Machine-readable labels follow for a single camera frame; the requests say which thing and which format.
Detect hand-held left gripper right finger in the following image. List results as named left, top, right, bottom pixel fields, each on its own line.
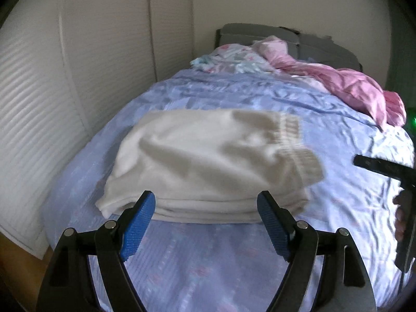
left=257, top=191, right=378, bottom=312

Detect white louvered wardrobe doors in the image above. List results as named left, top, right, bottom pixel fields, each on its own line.
left=0, top=0, right=196, bottom=261

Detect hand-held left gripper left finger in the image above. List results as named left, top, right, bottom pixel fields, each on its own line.
left=36, top=190, right=156, bottom=312

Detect pink duvet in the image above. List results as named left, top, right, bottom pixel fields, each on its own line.
left=253, top=36, right=388, bottom=125

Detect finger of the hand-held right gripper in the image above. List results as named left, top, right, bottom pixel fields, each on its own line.
left=354, top=154, right=416, bottom=183

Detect floral pastel pillow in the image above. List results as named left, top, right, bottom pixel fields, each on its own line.
left=189, top=44, right=277, bottom=75

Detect cream white pants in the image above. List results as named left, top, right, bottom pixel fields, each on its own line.
left=95, top=109, right=326, bottom=225

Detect blue bed sheet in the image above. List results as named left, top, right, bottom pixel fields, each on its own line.
left=41, top=68, right=415, bottom=312

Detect pink pillow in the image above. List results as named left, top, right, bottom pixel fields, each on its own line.
left=383, top=90, right=407, bottom=128

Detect person's right hand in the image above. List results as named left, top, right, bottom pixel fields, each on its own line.
left=393, top=192, right=407, bottom=240

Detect grey padded headboard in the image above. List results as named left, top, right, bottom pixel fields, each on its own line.
left=215, top=23, right=363, bottom=72

